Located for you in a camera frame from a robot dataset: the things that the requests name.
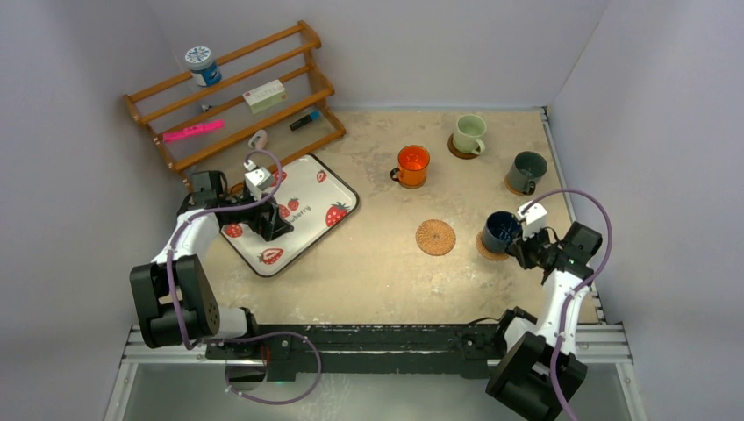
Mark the orange mug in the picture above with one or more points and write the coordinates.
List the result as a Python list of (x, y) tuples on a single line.
[(411, 169)]

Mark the white green small box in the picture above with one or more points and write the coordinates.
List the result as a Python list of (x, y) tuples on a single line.
[(265, 96)]

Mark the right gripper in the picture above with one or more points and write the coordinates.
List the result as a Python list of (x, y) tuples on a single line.
[(532, 231)]

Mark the blue white lidded jar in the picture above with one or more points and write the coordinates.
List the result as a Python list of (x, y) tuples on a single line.
[(202, 66)]

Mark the dark green mug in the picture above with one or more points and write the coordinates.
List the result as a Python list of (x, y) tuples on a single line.
[(526, 171)]

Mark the dark grooved wooden coaster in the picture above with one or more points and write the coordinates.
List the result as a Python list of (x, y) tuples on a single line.
[(457, 153)]

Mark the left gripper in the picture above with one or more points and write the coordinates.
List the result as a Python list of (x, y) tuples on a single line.
[(271, 227)]

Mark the light green mug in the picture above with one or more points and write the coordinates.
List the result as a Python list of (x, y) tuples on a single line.
[(468, 134)]

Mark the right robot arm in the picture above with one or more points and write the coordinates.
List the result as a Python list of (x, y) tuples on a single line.
[(552, 314)]

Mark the black blue marker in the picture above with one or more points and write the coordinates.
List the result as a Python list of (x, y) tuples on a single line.
[(305, 120)]

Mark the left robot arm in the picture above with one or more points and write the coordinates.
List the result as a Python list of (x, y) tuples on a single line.
[(173, 299)]

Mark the brown wooden round coaster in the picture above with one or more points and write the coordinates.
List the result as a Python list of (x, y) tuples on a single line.
[(510, 188)]

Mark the pink highlighter marker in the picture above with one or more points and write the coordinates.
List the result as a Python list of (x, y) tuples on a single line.
[(193, 131)]

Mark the wooden tiered shelf rack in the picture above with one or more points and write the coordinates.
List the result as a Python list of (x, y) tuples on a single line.
[(321, 89)]

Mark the dark blue mug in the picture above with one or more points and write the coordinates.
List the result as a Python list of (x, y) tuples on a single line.
[(499, 232)]

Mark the white strawberry metal tray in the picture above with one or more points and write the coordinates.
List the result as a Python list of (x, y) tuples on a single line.
[(311, 201)]

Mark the woven rattan round coaster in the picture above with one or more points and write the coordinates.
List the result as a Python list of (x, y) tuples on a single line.
[(435, 237)]

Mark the small white pink object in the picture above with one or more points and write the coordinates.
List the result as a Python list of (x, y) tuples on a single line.
[(259, 140)]

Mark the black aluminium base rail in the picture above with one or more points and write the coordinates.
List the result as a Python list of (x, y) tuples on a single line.
[(471, 351)]

